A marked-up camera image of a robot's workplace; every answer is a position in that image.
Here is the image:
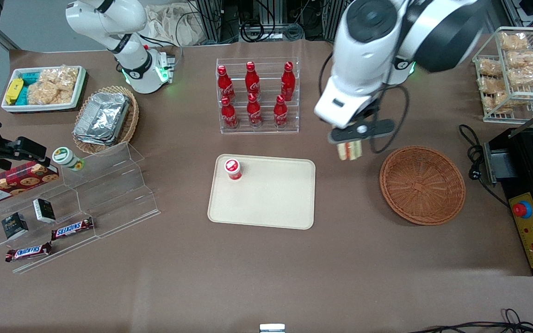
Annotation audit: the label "sandwich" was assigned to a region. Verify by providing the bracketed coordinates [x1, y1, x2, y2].
[338, 141, 363, 161]

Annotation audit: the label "empty brown wicker basket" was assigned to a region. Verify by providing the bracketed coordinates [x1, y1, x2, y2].
[379, 146, 466, 226]

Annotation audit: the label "cream plastic tray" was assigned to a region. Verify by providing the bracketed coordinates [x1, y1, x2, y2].
[207, 154, 316, 230]

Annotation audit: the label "wicker basket with foil containers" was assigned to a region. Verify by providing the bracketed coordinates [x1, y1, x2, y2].
[72, 86, 140, 155]

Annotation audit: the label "red tartan cookie box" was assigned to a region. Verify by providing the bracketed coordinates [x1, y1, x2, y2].
[0, 161, 59, 206]

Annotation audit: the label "yellow snack pack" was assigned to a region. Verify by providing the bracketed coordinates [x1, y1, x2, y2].
[5, 78, 24, 105]

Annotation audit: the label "white plastic snack bin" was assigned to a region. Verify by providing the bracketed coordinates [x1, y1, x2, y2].
[1, 66, 87, 113]

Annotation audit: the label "rice cracker snack bag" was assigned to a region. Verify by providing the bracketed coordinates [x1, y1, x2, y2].
[477, 58, 503, 77]
[40, 67, 80, 89]
[507, 68, 533, 88]
[28, 83, 72, 105]
[482, 92, 512, 114]
[507, 50, 533, 70]
[478, 76, 508, 94]
[499, 31, 529, 51]

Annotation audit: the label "green white flower cup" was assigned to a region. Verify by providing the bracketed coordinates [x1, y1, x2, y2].
[52, 147, 85, 171]

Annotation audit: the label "small black box white label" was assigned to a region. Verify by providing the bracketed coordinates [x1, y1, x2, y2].
[33, 198, 56, 223]

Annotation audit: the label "red cola bottle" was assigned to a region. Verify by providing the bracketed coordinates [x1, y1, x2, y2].
[247, 92, 263, 128]
[221, 96, 239, 129]
[217, 65, 236, 100]
[281, 61, 296, 101]
[245, 61, 261, 95]
[273, 95, 289, 128]

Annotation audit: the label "small black box gold print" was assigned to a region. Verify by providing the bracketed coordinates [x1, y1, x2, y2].
[1, 212, 29, 240]

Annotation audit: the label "silver foil container stack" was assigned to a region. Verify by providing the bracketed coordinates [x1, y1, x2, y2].
[73, 92, 130, 145]

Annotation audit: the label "clear acrylic bottle rack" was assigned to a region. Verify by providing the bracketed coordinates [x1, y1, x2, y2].
[216, 57, 300, 135]

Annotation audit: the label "Snickers chocolate bar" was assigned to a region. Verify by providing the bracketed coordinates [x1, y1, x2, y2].
[5, 242, 53, 263]
[51, 217, 94, 241]

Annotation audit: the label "clear acrylic stepped shelf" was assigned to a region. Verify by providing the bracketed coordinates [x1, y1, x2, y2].
[0, 142, 161, 274]

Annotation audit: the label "red white yogurt cup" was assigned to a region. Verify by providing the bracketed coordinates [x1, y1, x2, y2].
[223, 158, 243, 181]

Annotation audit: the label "black appliance with yellow panel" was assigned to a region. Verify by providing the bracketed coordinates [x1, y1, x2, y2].
[484, 125, 533, 277]

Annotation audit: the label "beige cloth bag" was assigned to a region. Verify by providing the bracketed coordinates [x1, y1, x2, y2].
[144, 4, 212, 47]

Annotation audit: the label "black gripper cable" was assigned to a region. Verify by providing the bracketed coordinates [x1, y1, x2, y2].
[369, 86, 410, 154]

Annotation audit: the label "black power cable with plug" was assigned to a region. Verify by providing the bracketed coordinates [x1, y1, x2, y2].
[459, 124, 510, 207]

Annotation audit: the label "black coiled cables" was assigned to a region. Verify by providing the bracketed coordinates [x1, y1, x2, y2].
[239, 18, 305, 43]

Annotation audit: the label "black floor cable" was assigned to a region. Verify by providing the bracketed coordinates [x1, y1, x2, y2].
[410, 308, 533, 333]

